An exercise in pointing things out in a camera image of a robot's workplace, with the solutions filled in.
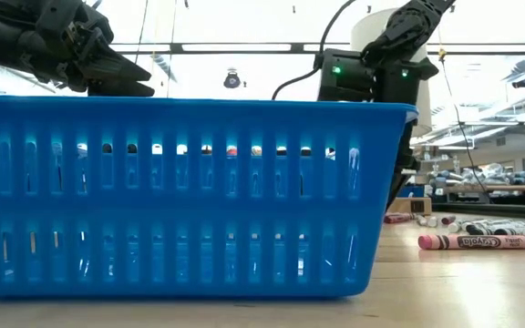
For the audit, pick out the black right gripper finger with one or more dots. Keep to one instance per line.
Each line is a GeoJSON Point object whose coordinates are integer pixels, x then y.
{"type": "Point", "coordinates": [414, 146]}

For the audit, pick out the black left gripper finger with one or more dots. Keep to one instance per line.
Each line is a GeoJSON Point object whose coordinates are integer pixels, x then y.
{"type": "Point", "coordinates": [121, 68]}
{"type": "Point", "coordinates": [121, 89]}

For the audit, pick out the magenta crayon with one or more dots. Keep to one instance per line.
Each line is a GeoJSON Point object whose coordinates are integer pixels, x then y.
{"type": "Point", "coordinates": [448, 220]}
{"type": "Point", "coordinates": [397, 218]}

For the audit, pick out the blue storage bin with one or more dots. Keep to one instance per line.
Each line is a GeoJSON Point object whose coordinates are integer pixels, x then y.
{"type": "Point", "coordinates": [410, 191]}

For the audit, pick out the white shade wooden table lamp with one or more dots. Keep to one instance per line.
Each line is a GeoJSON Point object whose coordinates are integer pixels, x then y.
{"type": "Point", "coordinates": [369, 32]}

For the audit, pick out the clear plastic bag pile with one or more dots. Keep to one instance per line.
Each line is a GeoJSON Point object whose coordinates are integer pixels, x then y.
{"type": "Point", "coordinates": [490, 174]}

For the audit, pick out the dark hanging dome fixture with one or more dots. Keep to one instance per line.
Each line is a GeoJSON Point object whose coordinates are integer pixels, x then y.
{"type": "Point", "coordinates": [232, 80]}

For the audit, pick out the pink crayon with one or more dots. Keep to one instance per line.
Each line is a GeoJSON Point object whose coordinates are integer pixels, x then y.
{"type": "Point", "coordinates": [481, 242]}

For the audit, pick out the blue slotted plastic basket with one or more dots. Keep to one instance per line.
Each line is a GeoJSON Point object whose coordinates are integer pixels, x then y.
{"type": "Point", "coordinates": [198, 209]}

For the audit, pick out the black aluminium table frame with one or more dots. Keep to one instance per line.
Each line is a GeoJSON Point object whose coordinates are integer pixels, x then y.
{"type": "Point", "coordinates": [495, 211]}

